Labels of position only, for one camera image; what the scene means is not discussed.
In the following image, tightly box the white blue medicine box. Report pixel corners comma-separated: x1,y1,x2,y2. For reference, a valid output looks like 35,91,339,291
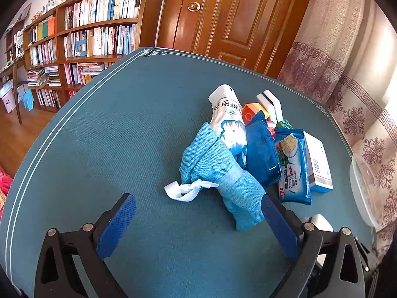
303,131,333,193

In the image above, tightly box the blue cracker snack packet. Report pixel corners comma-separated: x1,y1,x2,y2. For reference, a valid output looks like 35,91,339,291
275,128,312,205

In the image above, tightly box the dark blue snack packet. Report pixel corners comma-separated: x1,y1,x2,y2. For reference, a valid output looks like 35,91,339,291
246,111,281,189

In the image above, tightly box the green dotted block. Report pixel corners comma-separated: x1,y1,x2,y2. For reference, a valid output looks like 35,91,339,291
276,119,293,129

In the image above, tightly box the blue woven cloth pouch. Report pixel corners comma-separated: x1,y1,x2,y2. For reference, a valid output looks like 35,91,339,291
180,122,266,231

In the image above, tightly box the white black sponge eraser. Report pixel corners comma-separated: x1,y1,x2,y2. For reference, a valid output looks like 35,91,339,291
256,89,283,123

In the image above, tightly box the orange yellow toy brick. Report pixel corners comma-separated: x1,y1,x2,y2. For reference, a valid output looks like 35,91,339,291
242,102,270,125

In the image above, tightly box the cotton swab bag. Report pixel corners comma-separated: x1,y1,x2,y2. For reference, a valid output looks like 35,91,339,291
209,84,248,168

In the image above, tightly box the red balloon glue packet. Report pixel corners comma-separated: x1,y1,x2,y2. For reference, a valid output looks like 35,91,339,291
266,120,276,139

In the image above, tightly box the white rectangular sponge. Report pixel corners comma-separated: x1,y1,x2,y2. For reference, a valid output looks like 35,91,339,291
304,213,334,232

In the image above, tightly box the clear plastic bowl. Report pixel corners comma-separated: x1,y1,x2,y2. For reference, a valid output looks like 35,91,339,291
349,154,383,229

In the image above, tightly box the patterned curtain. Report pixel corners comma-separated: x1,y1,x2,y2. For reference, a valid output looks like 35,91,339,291
278,0,396,258

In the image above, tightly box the wooden bookshelf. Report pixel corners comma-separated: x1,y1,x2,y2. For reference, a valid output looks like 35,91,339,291
1,0,163,112

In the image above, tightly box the wooden door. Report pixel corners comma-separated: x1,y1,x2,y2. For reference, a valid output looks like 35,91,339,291
157,0,309,78

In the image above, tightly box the brass door knob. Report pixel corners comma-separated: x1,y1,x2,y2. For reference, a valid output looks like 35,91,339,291
188,1,201,13

